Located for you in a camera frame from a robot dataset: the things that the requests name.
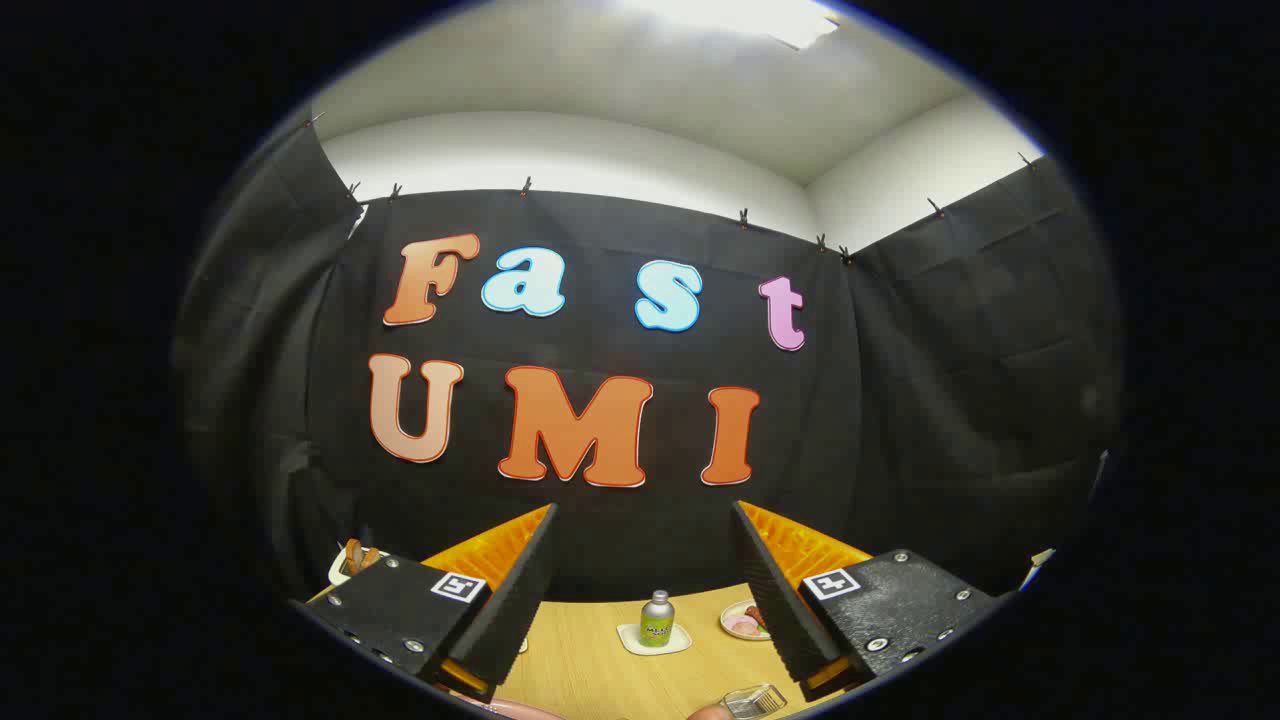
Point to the cream toaster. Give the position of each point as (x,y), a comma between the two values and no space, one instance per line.
(340,572)

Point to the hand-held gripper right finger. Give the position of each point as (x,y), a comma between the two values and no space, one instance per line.
(770,590)

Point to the pink round plate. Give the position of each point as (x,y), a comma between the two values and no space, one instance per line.
(520,710)

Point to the square white coaster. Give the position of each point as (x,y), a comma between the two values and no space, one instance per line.
(630,640)

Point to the ceiling light panel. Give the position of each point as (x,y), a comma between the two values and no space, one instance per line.
(750,15)

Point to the perforated metal tray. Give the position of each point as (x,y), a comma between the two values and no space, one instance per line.
(752,702)

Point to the printed paper sheets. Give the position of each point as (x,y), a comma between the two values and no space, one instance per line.
(1036,568)

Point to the toast bread slice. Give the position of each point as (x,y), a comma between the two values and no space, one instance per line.
(353,555)

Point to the white oval food plate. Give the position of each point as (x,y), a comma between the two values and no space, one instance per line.
(733,627)

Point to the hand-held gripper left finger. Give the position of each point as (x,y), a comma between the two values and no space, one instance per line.
(520,590)

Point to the row of black cloth clips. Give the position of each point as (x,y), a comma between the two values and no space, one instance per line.
(525,186)

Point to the green label soda bottle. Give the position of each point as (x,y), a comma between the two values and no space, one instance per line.
(657,620)

